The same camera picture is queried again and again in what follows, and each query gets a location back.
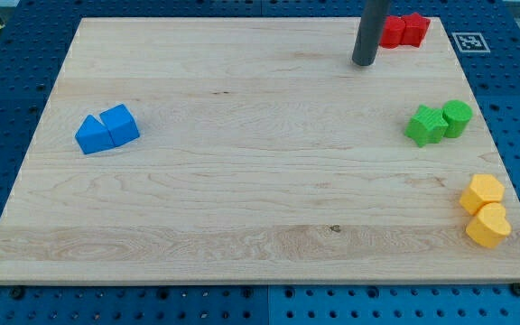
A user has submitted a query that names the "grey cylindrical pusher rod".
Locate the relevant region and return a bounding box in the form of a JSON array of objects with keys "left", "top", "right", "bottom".
[{"left": 351, "top": 0, "right": 392, "bottom": 67}]

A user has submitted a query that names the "blue triangle block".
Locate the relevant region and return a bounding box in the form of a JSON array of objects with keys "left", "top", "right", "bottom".
[{"left": 75, "top": 115, "right": 115, "bottom": 154}]

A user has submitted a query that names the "green cylinder block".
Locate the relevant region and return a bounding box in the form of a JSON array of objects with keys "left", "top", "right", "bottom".
[{"left": 442, "top": 99, "right": 472, "bottom": 138}]

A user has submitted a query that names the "white fiducial marker tag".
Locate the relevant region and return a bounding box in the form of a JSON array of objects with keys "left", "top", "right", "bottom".
[{"left": 451, "top": 32, "right": 490, "bottom": 53}]

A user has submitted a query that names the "red star block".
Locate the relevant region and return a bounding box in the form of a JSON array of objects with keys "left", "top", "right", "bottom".
[{"left": 400, "top": 13, "right": 431, "bottom": 48}]

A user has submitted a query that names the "yellow hexagon block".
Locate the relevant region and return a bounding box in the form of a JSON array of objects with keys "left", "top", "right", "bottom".
[{"left": 459, "top": 174, "right": 506, "bottom": 215}]

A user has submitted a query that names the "blue cube block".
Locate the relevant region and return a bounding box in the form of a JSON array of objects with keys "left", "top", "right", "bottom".
[{"left": 99, "top": 104, "right": 140, "bottom": 146}]

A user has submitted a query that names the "wooden board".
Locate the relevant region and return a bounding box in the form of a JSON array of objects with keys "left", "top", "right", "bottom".
[{"left": 0, "top": 17, "right": 520, "bottom": 286}]

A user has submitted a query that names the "yellow heart block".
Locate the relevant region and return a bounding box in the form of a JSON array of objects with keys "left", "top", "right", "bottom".
[{"left": 465, "top": 202, "right": 512, "bottom": 248}]

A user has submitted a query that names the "green star block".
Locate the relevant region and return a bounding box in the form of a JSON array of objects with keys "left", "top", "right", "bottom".
[{"left": 404, "top": 105, "right": 449, "bottom": 147}]

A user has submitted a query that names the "red cylinder block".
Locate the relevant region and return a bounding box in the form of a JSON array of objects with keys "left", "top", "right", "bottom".
[{"left": 379, "top": 15, "right": 405, "bottom": 49}]

